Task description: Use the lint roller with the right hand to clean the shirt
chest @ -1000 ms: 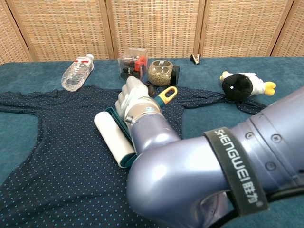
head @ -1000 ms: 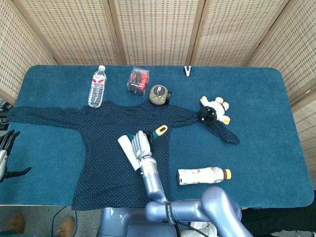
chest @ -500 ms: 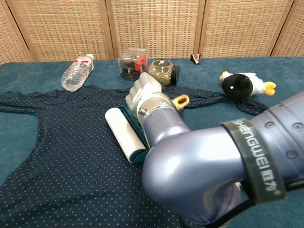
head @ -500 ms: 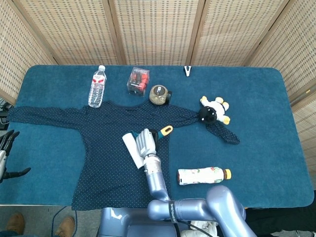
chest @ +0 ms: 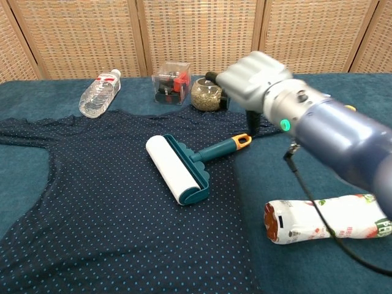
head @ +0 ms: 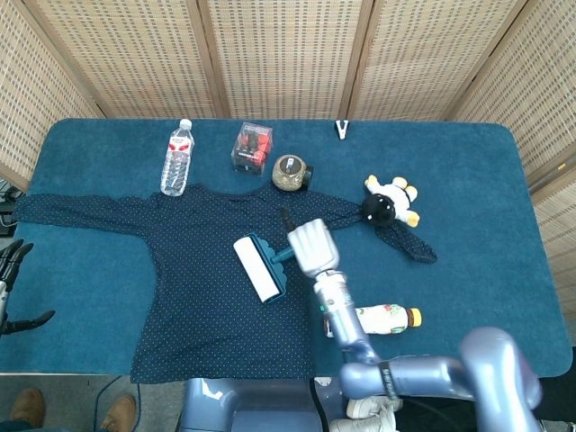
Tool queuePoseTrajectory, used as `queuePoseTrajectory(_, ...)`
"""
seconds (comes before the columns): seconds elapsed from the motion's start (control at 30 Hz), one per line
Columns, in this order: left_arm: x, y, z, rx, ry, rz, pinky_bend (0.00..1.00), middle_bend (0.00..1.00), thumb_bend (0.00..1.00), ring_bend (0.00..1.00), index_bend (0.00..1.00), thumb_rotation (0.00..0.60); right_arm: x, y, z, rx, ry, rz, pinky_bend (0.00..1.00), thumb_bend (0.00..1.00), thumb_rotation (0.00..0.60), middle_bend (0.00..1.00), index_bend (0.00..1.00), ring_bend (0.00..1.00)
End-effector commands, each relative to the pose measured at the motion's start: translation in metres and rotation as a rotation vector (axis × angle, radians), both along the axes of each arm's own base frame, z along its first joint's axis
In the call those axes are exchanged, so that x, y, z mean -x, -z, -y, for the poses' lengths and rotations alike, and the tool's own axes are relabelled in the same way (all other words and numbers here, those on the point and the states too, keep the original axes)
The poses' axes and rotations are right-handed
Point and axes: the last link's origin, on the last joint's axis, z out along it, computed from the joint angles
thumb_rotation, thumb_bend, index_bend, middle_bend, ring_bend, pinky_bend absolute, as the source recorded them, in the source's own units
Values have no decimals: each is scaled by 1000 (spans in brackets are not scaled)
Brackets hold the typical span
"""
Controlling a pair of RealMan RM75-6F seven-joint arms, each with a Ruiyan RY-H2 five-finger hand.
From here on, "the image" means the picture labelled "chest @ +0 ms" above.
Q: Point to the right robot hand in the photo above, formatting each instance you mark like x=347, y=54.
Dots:
x=254, y=79

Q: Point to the teal lint roller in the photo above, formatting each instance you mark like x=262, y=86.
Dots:
x=176, y=168

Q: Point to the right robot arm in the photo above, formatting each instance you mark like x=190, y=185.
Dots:
x=343, y=134

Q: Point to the glass jar of seeds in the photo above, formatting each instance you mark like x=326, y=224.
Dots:
x=205, y=96

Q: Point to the clear plastic box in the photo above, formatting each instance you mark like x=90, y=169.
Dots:
x=170, y=85

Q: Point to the bamboo folding screen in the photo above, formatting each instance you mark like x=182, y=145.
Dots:
x=122, y=36

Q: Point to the white printed snack bag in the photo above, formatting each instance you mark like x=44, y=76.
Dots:
x=303, y=223

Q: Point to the clear water bottle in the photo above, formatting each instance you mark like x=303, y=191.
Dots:
x=98, y=95

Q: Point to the navy dotted shirt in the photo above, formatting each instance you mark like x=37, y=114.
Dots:
x=92, y=199

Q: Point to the teal blue tablecloth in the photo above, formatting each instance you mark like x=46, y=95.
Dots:
x=36, y=92

